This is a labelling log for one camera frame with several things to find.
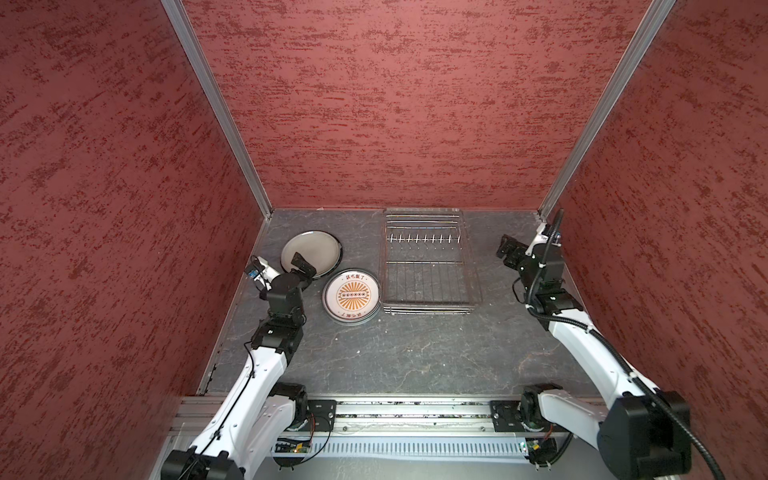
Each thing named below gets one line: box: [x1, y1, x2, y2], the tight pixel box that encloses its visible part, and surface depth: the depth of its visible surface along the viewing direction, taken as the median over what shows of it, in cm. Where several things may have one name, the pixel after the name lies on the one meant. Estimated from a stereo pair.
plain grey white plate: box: [280, 230, 343, 277], surface depth 108 cm
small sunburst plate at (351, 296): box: [321, 268, 382, 324], surface depth 94 cm
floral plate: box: [322, 292, 382, 324], surface depth 93 cm
